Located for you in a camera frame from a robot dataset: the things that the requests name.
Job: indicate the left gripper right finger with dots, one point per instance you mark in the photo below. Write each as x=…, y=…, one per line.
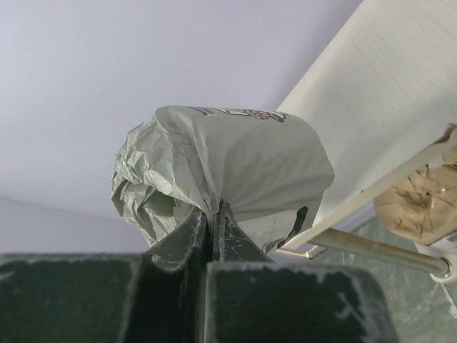
x=249, y=298

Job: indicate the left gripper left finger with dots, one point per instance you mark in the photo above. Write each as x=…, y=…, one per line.
x=148, y=297

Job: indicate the grey paper roll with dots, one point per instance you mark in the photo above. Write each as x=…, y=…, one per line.
x=270, y=167

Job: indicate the tan barcode paper roll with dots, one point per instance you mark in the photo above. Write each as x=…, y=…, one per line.
x=422, y=207

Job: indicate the beige two-tier shelf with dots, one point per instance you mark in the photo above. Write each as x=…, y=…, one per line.
x=382, y=98

